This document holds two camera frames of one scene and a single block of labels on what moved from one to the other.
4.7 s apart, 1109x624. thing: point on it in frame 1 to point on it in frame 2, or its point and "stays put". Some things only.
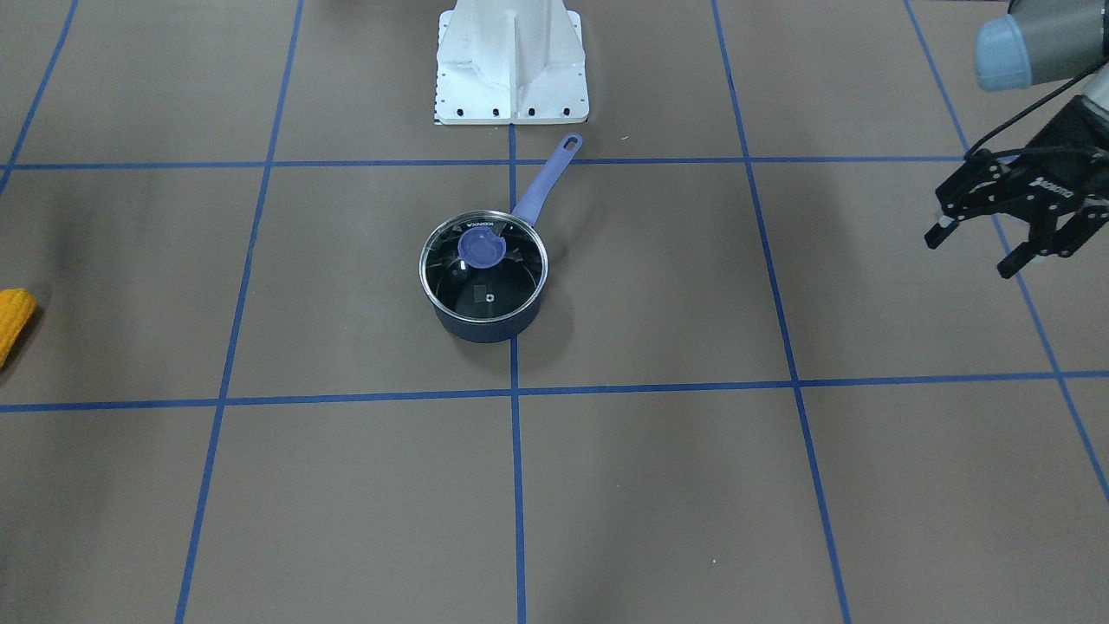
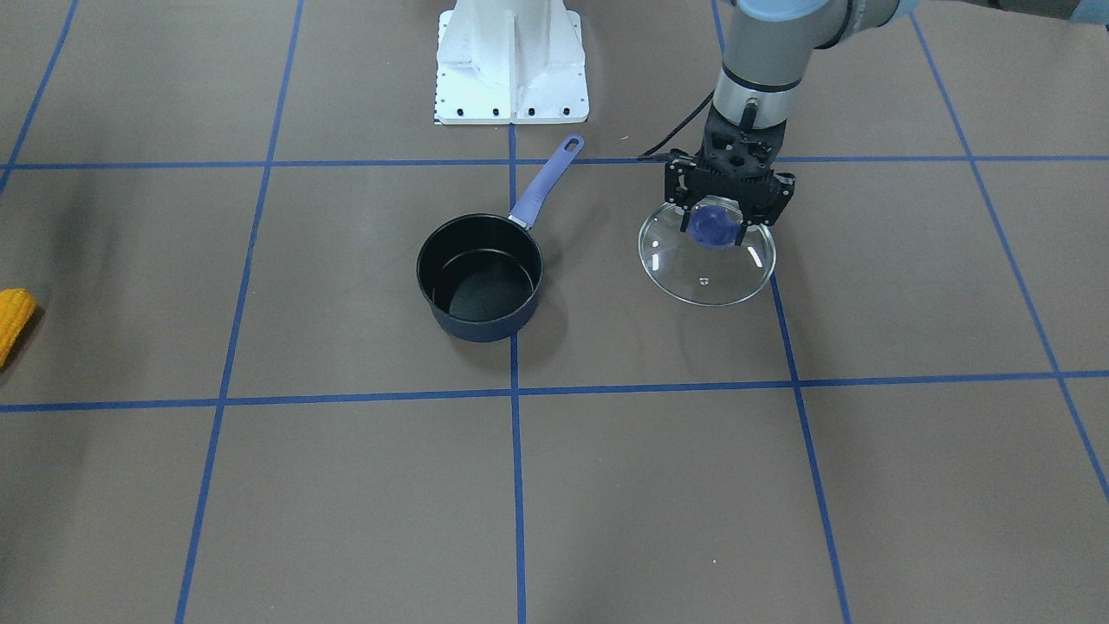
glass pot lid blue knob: x=481 y=248 to x=703 y=265
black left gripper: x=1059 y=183 to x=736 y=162
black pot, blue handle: x=483 y=270 stays put
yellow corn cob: x=16 y=307 stays put
